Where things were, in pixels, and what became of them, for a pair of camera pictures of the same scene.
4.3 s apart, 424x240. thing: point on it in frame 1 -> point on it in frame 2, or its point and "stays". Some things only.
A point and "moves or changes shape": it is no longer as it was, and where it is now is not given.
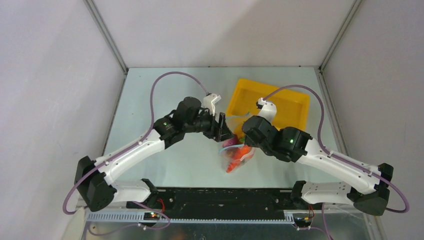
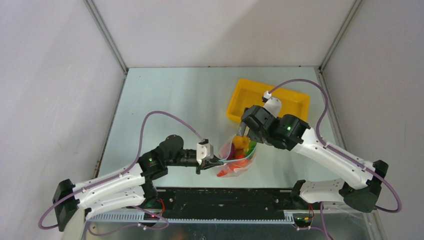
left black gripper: [218, 131] -> [207, 163]
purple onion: [230, 142] -> [232, 155]
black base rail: [218, 204] stays
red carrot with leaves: [239, 152] moves or changes shape
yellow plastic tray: [292, 106] stays
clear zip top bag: [235, 151] moves or changes shape
